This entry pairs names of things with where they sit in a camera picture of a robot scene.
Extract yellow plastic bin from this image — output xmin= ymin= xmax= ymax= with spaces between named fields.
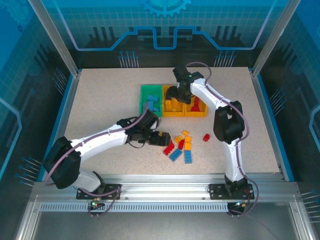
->
xmin=184 ymin=86 xmax=208 ymax=118
xmin=161 ymin=84 xmax=186 ymax=118

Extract green plastic bin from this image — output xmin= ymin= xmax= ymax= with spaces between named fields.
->
xmin=138 ymin=84 xmax=164 ymax=118

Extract small connector with green light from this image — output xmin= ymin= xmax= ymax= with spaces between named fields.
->
xmin=228 ymin=201 xmax=250 ymax=210
xmin=90 ymin=197 xmax=105 ymax=210

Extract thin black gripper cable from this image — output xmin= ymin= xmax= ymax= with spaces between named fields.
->
xmin=125 ymin=141 xmax=148 ymax=149

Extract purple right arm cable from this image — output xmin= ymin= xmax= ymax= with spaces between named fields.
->
xmin=186 ymin=61 xmax=259 ymax=217

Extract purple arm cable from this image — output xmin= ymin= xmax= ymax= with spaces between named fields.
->
xmin=186 ymin=61 xmax=259 ymax=217
xmin=44 ymin=103 xmax=151 ymax=218

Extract aluminium mounting rail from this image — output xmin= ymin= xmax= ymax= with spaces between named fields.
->
xmin=32 ymin=173 xmax=300 ymax=201

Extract slotted grey cable duct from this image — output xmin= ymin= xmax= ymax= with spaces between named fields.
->
xmin=39 ymin=202 xmax=230 ymax=213

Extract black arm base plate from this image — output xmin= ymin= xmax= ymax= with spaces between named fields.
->
xmin=76 ymin=182 xmax=123 ymax=200
xmin=208 ymin=183 xmax=255 ymax=200

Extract aluminium table side rail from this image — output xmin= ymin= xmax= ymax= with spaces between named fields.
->
xmin=249 ymin=67 xmax=286 ymax=181
xmin=37 ymin=71 xmax=82 ymax=183

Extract aluminium frame post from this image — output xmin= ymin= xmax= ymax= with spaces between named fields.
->
xmin=27 ymin=0 xmax=82 ymax=77
xmin=251 ymin=0 xmax=296 ymax=77

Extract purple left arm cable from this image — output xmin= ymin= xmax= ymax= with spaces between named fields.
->
xmin=44 ymin=103 xmax=151 ymax=218

